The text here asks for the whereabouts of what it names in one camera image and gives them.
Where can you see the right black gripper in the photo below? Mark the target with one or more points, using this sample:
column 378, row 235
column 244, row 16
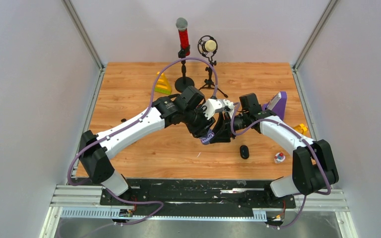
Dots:
column 222, row 132

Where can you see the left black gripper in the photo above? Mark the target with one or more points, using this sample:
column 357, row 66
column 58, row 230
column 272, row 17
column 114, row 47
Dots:
column 201, row 130

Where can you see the lavender earbud charging case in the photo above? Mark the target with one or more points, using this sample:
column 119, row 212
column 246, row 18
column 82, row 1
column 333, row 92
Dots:
column 206, row 139

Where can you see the black earbud charging case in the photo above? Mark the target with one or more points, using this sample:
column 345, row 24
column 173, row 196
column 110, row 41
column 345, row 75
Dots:
column 244, row 152

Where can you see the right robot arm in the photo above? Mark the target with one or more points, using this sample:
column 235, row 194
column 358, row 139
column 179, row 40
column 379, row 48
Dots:
column 313, row 165

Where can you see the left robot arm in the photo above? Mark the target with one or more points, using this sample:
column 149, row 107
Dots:
column 97, row 150

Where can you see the black round-base mic stand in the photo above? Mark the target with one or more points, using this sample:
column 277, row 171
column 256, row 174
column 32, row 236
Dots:
column 183, row 82

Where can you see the black tripod mic stand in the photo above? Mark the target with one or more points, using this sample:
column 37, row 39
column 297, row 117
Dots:
column 209, row 83

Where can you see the yellow green toy block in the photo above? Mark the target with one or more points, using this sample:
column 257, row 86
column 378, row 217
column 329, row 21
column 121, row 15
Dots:
column 163, row 86

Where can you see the purple phone stand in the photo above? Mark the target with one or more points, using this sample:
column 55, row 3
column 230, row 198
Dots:
column 279, row 109

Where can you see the white phone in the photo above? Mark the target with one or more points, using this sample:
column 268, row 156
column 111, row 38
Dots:
column 274, row 101

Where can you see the small red white toy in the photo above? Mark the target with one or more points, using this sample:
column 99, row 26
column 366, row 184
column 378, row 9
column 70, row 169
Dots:
column 279, row 158

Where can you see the cream condenser microphone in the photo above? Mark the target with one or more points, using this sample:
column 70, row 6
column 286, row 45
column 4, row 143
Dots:
column 207, row 46

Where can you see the yellow toy vehicle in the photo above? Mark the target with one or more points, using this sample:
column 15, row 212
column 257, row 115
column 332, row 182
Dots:
column 301, row 128

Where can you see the red microphone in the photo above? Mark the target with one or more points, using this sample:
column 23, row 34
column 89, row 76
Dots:
column 182, row 27

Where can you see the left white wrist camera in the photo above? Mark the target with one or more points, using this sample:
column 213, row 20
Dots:
column 212, row 106

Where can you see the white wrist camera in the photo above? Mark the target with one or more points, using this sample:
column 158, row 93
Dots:
column 212, row 106
column 229, row 107

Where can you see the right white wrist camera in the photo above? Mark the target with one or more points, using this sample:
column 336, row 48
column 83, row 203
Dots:
column 229, row 107

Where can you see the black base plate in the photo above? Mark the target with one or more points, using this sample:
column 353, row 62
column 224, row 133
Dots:
column 194, row 197

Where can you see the white cable duct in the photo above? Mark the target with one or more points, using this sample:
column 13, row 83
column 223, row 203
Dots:
column 118, row 213

